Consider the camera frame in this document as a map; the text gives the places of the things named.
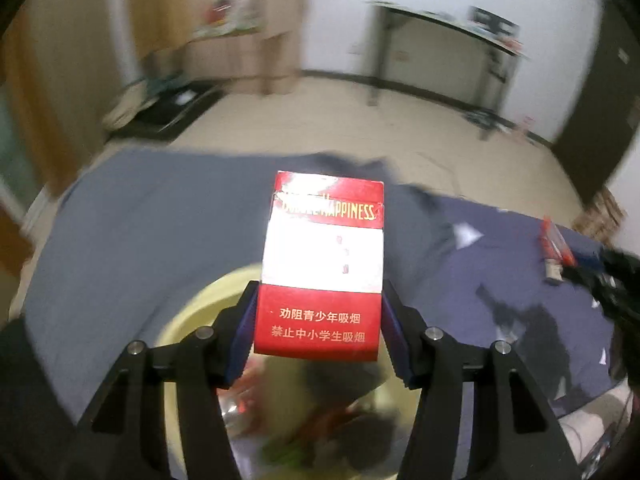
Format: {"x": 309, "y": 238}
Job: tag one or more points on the cardboard boxes pile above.
{"x": 602, "y": 218}

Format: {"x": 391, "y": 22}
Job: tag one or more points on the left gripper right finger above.
{"x": 515, "y": 434}

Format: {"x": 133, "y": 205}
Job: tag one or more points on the dark brown door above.
{"x": 606, "y": 115}

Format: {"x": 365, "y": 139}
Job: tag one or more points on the wooden cabinet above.
{"x": 254, "y": 45}

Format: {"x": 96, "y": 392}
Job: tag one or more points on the blue tablecloth with triangles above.
{"x": 477, "y": 272}

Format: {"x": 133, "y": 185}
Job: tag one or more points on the red silver cigarette box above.
{"x": 555, "y": 252}

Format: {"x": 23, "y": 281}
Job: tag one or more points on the grey blanket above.
{"x": 138, "y": 237}

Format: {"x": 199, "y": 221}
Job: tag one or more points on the red Double Happiness cigarette box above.
{"x": 320, "y": 292}

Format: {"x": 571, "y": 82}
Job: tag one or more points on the black folding table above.
{"x": 468, "y": 64}

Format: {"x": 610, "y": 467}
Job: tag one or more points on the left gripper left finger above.
{"x": 121, "y": 433}

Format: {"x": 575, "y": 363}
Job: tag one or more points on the black suitcase on floor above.
{"x": 173, "y": 112}

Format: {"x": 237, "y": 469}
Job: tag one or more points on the yellow plastic basin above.
{"x": 285, "y": 398}

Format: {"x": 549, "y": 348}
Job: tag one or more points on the black grey foam cylinder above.
{"x": 339, "y": 423}

